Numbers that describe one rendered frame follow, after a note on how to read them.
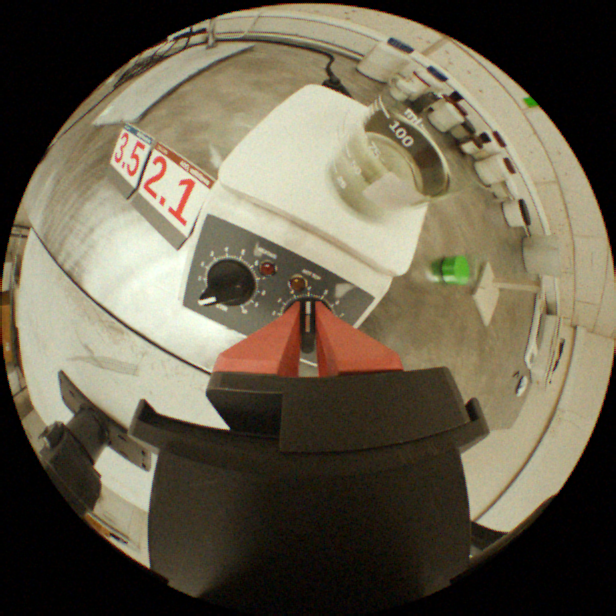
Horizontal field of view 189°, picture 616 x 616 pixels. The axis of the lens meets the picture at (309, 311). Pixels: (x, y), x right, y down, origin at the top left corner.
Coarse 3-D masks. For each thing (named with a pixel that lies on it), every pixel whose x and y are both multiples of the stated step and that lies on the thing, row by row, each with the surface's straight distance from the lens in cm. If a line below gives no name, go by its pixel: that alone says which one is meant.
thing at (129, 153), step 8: (120, 136) 31; (128, 136) 28; (120, 144) 30; (128, 144) 28; (136, 144) 26; (144, 144) 24; (120, 152) 29; (128, 152) 27; (136, 152) 25; (144, 152) 24; (120, 160) 29; (128, 160) 27; (136, 160) 25; (128, 168) 27; (136, 168) 25; (136, 176) 25
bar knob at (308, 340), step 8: (304, 304) 13; (312, 304) 13; (304, 312) 12; (312, 312) 12; (304, 320) 12; (312, 320) 12; (304, 328) 13; (312, 328) 13; (304, 336) 13; (312, 336) 13; (304, 344) 13; (312, 344) 13; (304, 352) 14
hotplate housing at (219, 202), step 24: (216, 192) 13; (240, 216) 12; (264, 216) 12; (192, 240) 14; (288, 240) 12; (312, 240) 12; (336, 264) 13; (360, 264) 13; (384, 288) 14; (192, 312) 17
